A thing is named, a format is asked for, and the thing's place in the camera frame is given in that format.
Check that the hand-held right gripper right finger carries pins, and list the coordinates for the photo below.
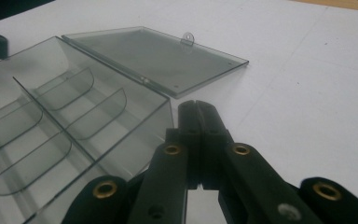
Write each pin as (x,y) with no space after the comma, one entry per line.
(213,133)

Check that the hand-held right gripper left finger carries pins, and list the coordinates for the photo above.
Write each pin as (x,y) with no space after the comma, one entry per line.
(191,130)

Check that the transparent grey plastic box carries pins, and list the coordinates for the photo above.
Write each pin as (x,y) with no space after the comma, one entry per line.
(74,93)

